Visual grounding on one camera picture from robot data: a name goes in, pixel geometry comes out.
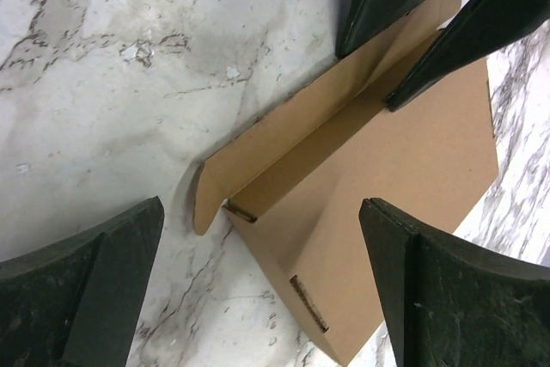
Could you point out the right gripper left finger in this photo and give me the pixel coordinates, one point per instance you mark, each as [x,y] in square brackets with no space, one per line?
[76,302]

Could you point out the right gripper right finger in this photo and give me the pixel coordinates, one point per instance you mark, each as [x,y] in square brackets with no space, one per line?
[449,302]

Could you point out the brown cardboard box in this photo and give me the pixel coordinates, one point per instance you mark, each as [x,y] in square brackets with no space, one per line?
[293,183]

